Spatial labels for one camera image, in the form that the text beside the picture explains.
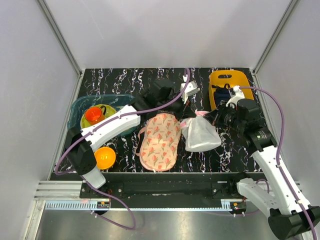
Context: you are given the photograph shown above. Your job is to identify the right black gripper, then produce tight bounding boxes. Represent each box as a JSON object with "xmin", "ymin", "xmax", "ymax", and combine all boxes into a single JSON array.
[{"xmin": 203, "ymin": 100, "xmax": 245, "ymax": 133}]

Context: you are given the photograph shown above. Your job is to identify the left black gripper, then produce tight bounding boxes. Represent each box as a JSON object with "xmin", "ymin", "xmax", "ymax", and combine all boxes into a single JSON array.
[{"xmin": 157, "ymin": 91, "xmax": 197, "ymax": 122}]

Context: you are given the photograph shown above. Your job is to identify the white mesh laundry bag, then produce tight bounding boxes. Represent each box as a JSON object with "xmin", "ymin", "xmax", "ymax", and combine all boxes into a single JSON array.
[{"xmin": 180, "ymin": 111, "xmax": 222, "ymax": 153}]

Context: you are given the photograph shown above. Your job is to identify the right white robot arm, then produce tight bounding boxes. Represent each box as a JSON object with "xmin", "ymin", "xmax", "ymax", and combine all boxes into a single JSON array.
[{"xmin": 204, "ymin": 98, "xmax": 320, "ymax": 240}]

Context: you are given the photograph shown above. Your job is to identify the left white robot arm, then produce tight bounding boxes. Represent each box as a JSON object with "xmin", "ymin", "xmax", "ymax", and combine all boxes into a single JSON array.
[{"xmin": 61, "ymin": 78, "xmax": 199, "ymax": 198}]

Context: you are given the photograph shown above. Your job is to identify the navy blue bra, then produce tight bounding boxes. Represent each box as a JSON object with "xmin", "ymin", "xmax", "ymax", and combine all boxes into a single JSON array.
[{"xmin": 211, "ymin": 83, "xmax": 231, "ymax": 106}]

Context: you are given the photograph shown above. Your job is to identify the teal transparent plastic bin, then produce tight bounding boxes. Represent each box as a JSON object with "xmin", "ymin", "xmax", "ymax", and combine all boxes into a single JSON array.
[{"xmin": 67, "ymin": 94, "xmax": 134, "ymax": 130}]

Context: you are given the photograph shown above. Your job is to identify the yellow plastic basket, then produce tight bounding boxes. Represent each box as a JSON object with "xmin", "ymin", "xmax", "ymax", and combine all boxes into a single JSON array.
[{"xmin": 208, "ymin": 70, "xmax": 254, "ymax": 110}]

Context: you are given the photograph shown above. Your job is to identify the green dotted plate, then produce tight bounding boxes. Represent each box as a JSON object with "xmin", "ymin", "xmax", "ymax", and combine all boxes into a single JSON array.
[{"xmin": 80, "ymin": 104, "xmax": 117, "ymax": 129}]

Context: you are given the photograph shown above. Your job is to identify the orange plastic cup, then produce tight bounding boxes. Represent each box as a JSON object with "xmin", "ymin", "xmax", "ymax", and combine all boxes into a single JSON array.
[{"xmin": 84, "ymin": 106, "xmax": 105, "ymax": 127}]

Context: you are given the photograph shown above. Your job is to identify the orange plastic bowl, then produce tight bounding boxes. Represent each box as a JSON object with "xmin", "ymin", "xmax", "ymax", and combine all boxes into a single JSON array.
[{"xmin": 94, "ymin": 146, "xmax": 116, "ymax": 170}]

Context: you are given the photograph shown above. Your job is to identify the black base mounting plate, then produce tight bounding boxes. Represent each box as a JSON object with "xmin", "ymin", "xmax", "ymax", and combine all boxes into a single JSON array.
[{"xmin": 79, "ymin": 171, "xmax": 271, "ymax": 210}]

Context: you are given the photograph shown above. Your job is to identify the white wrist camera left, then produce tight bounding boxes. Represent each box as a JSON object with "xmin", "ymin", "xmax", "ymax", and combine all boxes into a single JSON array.
[{"xmin": 181, "ymin": 81, "xmax": 200, "ymax": 104}]

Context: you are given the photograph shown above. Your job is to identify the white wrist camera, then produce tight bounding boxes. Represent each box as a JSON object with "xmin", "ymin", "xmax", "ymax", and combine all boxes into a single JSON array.
[
  {"xmin": 226, "ymin": 85, "xmax": 245, "ymax": 109},
  {"xmin": 181, "ymin": 81, "xmax": 200, "ymax": 104}
]

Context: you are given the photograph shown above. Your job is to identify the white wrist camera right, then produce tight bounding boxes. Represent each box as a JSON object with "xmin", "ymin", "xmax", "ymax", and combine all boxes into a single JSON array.
[{"xmin": 226, "ymin": 85, "xmax": 245, "ymax": 109}]

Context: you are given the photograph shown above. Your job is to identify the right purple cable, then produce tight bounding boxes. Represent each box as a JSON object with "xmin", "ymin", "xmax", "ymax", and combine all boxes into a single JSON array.
[{"xmin": 204, "ymin": 85, "xmax": 316, "ymax": 237}]

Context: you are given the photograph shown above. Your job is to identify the purple cable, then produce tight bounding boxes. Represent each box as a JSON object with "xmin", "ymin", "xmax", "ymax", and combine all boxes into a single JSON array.
[
  {"xmin": 54, "ymin": 67, "xmax": 191, "ymax": 230},
  {"xmin": 204, "ymin": 85, "xmax": 316, "ymax": 237}
]

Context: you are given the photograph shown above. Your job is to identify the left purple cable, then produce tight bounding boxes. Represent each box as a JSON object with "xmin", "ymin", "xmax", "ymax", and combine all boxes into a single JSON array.
[{"xmin": 54, "ymin": 67, "xmax": 191, "ymax": 230}]

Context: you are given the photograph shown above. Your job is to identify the aluminium frame rail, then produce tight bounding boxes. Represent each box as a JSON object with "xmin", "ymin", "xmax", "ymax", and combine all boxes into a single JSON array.
[{"xmin": 37, "ymin": 0, "xmax": 85, "ymax": 78}]

